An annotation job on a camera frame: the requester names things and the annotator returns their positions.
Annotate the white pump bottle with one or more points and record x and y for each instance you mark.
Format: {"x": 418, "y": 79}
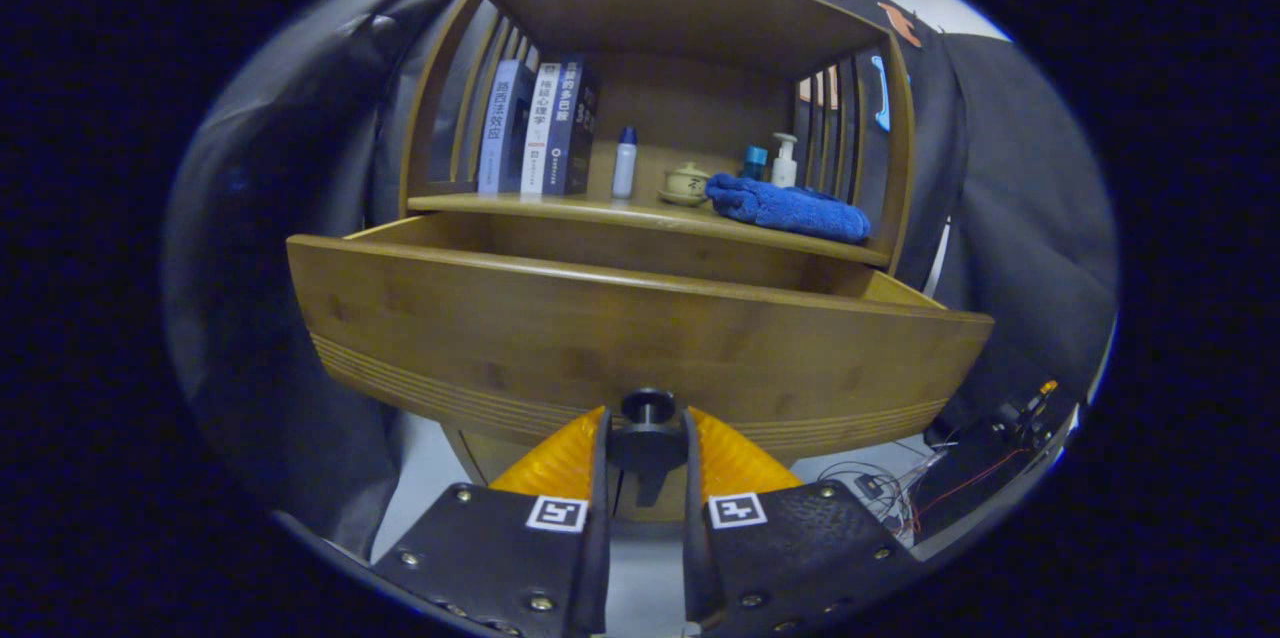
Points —
{"x": 785, "y": 168}

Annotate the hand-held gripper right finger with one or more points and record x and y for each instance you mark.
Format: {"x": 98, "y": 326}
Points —
{"x": 800, "y": 558}

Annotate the white book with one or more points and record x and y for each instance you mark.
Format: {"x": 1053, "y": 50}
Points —
{"x": 540, "y": 133}

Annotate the wooden cabinet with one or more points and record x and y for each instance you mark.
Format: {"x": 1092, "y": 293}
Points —
{"x": 680, "y": 13}

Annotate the light blue book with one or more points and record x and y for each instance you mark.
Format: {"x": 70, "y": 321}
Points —
{"x": 497, "y": 128}

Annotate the folded blue towel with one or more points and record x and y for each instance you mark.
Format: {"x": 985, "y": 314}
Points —
{"x": 790, "y": 210}

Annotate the teal bottle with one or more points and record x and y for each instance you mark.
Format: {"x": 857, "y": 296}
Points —
{"x": 754, "y": 163}

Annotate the white bottle with blue cap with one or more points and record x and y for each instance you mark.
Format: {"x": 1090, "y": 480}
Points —
{"x": 624, "y": 168}

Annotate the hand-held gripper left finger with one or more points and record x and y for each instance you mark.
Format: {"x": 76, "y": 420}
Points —
{"x": 500, "y": 558}

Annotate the dark blue book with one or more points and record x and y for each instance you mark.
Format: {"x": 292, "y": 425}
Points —
{"x": 566, "y": 128}

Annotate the black device with orange tip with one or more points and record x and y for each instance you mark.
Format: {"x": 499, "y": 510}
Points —
{"x": 990, "y": 458}

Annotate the black backdrop cloth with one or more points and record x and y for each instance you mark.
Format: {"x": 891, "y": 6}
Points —
{"x": 260, "y": 218}

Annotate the wooden countertop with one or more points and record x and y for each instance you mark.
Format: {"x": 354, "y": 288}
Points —
{"x": 590, "y": 201}

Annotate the beige lidded tea cup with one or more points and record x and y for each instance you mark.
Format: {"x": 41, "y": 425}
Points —
{"x": 686, "y": 185}

